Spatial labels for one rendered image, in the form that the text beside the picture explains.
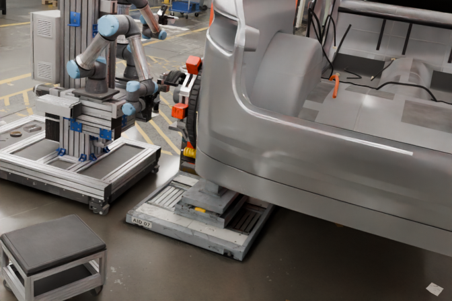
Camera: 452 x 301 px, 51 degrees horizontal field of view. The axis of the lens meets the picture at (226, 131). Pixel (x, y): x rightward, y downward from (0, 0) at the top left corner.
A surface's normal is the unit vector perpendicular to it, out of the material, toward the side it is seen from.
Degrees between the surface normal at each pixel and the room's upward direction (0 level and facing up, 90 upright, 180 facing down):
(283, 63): 42
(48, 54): 90
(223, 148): 107
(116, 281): 0
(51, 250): 0
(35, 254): 0
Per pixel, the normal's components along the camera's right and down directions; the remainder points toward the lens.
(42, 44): -0.32, 0.30
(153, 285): 0.12, -0.93
